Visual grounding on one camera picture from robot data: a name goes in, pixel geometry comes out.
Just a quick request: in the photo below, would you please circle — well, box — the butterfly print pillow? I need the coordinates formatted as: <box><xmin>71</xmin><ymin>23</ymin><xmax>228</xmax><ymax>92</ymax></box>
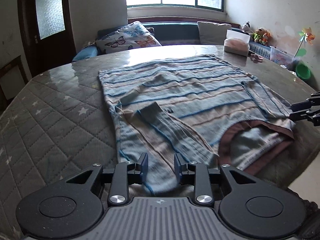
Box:
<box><xmin>95</xmin><ymin>21</ymin><xmax>162</xmax><ymax>55</ymax></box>

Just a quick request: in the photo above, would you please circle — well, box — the light blue cushion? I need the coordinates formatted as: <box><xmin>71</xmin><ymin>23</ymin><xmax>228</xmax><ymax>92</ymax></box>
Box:
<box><xmin>72</xmin><ymin>46</ymin><xmax>99</xmax><ymax>62</ymax></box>

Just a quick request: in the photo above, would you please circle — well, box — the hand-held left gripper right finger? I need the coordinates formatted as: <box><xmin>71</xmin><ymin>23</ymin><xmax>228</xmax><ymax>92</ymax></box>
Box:
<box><xmin>174</xmin><ymin>152</ymin><xmax>255</xmax><ymax>207</ymax></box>

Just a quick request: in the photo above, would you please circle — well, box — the dark wooden glass door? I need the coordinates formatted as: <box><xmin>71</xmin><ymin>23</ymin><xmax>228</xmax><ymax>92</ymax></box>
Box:
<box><xmin>17</xmin><ymin>0</ymin><xmax>77</xmax><ymax>77</ymax></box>

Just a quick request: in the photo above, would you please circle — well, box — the blue cushioned sofa bench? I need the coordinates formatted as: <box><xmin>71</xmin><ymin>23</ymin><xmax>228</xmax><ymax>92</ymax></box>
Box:
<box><xmin>72</xmin><ymin>17</ymin><xmax>298</xmax><ymax>67</ymax></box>

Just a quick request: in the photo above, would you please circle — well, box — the pink tissue box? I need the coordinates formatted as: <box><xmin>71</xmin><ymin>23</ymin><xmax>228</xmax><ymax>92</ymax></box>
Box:
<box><xmin>223</xmin><ymin>29</ymin><xmax>251</xmax><ymax>56</ymax></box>

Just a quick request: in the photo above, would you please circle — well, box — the orange plush toy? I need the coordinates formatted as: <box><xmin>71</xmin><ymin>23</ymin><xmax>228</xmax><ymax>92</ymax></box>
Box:
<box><xmin>262</xmin><ymin>30</ymin><xmax>272</xmax><ymax>46</ymax></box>

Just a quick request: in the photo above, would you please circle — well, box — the striped knit shirt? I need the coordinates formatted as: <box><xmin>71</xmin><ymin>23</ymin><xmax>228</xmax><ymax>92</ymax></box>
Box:
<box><xmin>98</xmin><ymin>54</ymin><xmax>295</xmax><ymax>198</ymax></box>

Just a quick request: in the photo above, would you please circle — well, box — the clear plastic container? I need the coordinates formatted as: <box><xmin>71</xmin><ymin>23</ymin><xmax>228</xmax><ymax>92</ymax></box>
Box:
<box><xmin>269</xmin><ymin>46</ymin><xmax>297</xmax><ymax>68</ymax></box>

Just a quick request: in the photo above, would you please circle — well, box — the colourful pinwheel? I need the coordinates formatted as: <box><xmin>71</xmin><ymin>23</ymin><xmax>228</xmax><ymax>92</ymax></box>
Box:
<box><xmin>294</xmin><ymin>26</ymin><xmax>315</xmax><ymax>58</ymax></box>

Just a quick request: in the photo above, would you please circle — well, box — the black white cow plush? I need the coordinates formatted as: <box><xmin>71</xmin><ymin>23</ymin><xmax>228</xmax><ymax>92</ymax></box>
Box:
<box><xmin>241</xmin><ymin>21</ymin><xmax>253</xmax><ymax>35</ymax></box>

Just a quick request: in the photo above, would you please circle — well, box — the yellow green plush toy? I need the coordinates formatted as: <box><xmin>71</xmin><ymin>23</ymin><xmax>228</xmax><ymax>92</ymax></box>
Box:
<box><xmin>253</xmin><ymin>27</ymin><xmax>265</xmax><ymax>43</ymax></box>

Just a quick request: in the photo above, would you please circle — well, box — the green plastic bowl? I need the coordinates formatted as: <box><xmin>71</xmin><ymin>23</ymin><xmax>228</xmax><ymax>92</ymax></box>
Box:
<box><xmin>295</xmin><ymin>63</ymin><xmax>312</xmax><ymax>80</ymax></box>

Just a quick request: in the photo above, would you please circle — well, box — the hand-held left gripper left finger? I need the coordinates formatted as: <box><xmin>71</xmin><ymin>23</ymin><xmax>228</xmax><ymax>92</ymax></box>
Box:
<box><xmin>65</xmin><ymin>152</ymin><xmax>149</xmax><ymax>207</ymax></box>

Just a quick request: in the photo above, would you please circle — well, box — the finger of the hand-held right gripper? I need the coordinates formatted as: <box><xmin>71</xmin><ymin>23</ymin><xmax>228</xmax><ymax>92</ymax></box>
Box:
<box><xmin>291</xmin><ymin>93</ymin><xmax>320</xmax><ymax>112</ymax></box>
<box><xmin>289</xmin><ymin>109</ymin><xmax>320</xmax><ymax>127</ymax></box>

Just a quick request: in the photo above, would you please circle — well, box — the grey pillow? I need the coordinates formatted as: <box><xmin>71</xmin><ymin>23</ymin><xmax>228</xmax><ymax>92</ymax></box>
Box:
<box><xmin>197</xmin><ymin>21</ymin><xmax>232</xmax><ymax>45</ymax></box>

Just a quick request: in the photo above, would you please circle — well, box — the small pink toy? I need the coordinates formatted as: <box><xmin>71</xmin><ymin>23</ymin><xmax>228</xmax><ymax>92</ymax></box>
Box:
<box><xmin>249</xmin><ymin>52</ymin><xmax>263</xmax><ymax>63</ymax></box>

